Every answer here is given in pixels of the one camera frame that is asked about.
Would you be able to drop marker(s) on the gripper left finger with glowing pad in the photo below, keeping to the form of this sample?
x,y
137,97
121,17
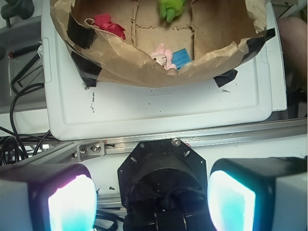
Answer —
x,y
47,197

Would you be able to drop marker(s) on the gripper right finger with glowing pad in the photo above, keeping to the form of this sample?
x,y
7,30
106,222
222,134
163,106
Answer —
x,y
259,194

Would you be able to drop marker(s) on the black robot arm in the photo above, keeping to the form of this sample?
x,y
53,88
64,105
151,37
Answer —
x,y
163,187

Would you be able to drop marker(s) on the pink bunny plush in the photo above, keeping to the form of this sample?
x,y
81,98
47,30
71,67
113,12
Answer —
x,y
163,56

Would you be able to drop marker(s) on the blue rectangular block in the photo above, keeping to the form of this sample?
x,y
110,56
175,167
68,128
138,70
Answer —
x,y
181,58

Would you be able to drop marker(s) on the brown paper bag bin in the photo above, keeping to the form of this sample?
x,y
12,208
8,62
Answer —
x,y
219,35

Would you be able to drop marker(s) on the red crumpled paper ball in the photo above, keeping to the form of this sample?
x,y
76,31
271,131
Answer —
x,y
104,22

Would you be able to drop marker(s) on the green plush toy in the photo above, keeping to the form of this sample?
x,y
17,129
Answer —
x,y
170,9

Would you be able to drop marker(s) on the aluminium extrusion rail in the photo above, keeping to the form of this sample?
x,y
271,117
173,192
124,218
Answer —
x,y
280,138

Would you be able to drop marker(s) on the silver rail bracket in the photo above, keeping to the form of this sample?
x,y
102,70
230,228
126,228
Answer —
x,y
90,150

